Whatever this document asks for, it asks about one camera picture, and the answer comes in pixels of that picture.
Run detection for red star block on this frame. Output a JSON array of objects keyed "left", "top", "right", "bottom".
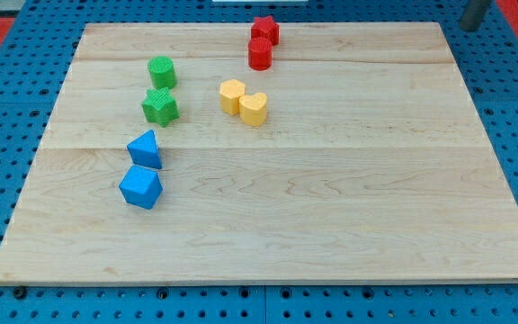
[{"left": 251, "top": 15, "right": 280, "bottom": 46}]

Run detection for yellow hexagon block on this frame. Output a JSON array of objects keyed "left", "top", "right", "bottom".
[{"left": 219, "top": 79, "right": 246, "bottom": 115}]

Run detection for blue cube block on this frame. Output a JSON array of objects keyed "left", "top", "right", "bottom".
[{"left": 119, "top": 166, "right": 163, "bottom": 210}]

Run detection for red cylinder block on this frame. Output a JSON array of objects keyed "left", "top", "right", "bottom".
[{"left": 247, "top": 37, "right": 272, "bottom": 71}]

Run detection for green star block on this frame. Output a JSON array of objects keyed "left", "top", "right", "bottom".
[{"left": 141, "top": 87, "right": 180, "bottom": 128}]

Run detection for wooden board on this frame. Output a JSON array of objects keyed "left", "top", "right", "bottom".
[{"left": 0, "top": 22, "right": 518, "bottom": 287}]

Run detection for green cylinder block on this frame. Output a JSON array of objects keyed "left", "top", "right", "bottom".
[{"left": 147, "top": 56, "right": 177, "bottom": 89}]

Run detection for grey cylindrical robot tool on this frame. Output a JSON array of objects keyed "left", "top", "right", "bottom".
[{"left": 459, "top": 0, "right": 491, "bottom": 32}]

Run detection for yellow heart block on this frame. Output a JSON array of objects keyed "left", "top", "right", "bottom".
[{"left": 239, "top": 93, "right": 268, "bottom": 127}]

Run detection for blue triangle block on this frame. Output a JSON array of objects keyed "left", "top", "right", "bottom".
[{"left": 127, "top": 130, "right": 163, "bottom": 169}]

